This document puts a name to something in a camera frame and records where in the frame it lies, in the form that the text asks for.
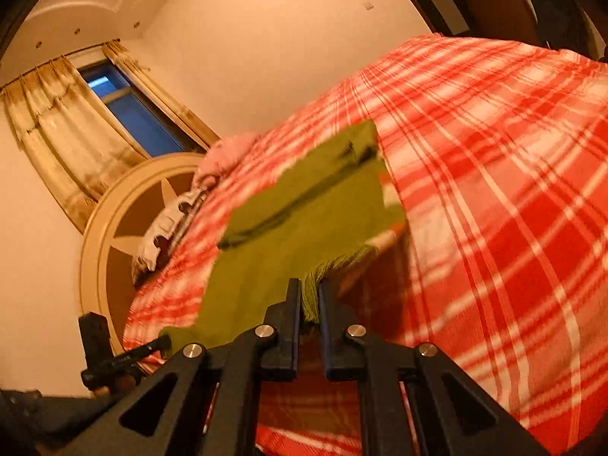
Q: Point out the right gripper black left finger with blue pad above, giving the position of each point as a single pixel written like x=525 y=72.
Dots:
x=202 y=401

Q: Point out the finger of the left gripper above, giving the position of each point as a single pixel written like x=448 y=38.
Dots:
x=161 y=344

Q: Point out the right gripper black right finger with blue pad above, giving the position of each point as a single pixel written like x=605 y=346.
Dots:
x=414 y=400

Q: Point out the olive green knit sweater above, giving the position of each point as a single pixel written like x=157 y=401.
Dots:
x=329 y=216

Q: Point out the white patterned pillow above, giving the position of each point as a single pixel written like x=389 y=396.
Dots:
x=164 y=235

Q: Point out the cream round wooden headboard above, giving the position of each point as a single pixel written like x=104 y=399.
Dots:
x=114 y=232

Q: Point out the pink pillow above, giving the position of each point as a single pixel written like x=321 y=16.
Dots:
x=221 y=160

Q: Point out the dark blue window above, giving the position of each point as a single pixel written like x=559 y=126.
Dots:
x=146 y=123

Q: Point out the beige patterned curtain right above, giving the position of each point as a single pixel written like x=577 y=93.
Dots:
x=141 y=77

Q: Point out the beige patterned curtain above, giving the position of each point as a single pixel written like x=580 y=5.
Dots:
x=141 y=77
x=76 y=145

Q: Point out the beige patterned curtain left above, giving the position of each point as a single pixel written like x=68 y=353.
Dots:
x=76 y=145

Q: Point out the red white plaid bedspread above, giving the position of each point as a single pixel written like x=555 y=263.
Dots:
x=498 y=150

